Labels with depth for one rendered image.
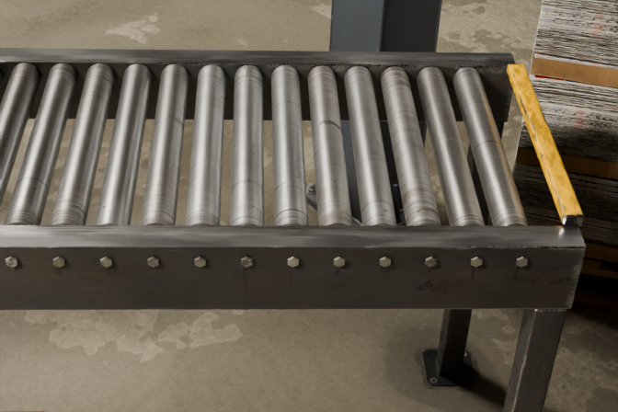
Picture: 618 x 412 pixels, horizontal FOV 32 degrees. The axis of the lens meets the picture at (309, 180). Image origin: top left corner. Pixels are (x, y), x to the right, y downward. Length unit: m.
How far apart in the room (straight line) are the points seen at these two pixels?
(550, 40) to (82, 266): 1.17
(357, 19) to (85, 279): 1.18
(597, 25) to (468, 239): 0.84
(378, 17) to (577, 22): 0.46
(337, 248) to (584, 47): 0.96
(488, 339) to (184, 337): 0.71
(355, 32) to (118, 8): 1.47
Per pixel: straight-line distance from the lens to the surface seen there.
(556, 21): 2.26
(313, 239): 1.50
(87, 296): 1.56
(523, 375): 1.72
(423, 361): 2.46
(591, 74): 2.32
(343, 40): 2.57
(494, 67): 1.94
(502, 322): 2.59
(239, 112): 1.77
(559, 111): 2.37
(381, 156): 1.68
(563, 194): 1.61
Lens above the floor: 1.76
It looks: 37 degrees down
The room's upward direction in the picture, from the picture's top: 2 degrees clockwise
